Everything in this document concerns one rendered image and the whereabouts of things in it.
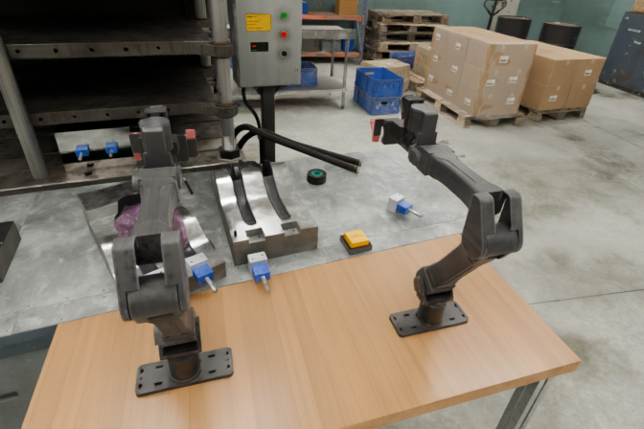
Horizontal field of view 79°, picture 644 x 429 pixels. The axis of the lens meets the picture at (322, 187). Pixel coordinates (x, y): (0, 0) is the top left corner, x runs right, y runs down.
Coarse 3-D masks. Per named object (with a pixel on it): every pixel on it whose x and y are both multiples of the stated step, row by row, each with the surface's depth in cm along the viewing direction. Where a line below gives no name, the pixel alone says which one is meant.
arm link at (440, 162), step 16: (432, 160) 86; (448, 160) 84; (432, 176) 87; (448, 176) 82; (464, 176) 78; (480, 176) 78; (464, 192) 77; (480, 192) 72; (496, 192) 73; (512, 192) 72; (480, 208) 70; (496, 208) 75; (512, 208) 72; (464, 224) 75; (480, 224) 70; (512, 224) 72; (464, 240) 75; (480, 240) 71; (480, 256) 71
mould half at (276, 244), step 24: (216, 192) 141; (264, 192) 134; (288, 192) 136; (240, 216) 122; (264, 216) 122; (240, 240) 111; (264, 240) 114; (288, 240) 118; (312, 240) 121; (240, 264) 115
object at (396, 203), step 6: (390, 198) 142; (396, 198) 142; (402, 198) 143; (390, 204) 143; (396, 204) 141; (402, 204) 141; (408, 204) 141; (390, 210) 144; (396, 210) 143; (402, 210) 140; (408, 210) 140; (420, 216) 138
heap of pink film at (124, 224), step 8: (128, 208) 121; (136, 208) 122; (120, 216) 118; (128, 216) 118; (136, 216) 118; (176, 216) 116; (120, 224) 113; (128, 224) 111; (176, 224) 114; (184, 224) 115; (120, 232) 109; (128, 232) 108; (184, 232) 114; (184, 240) 113
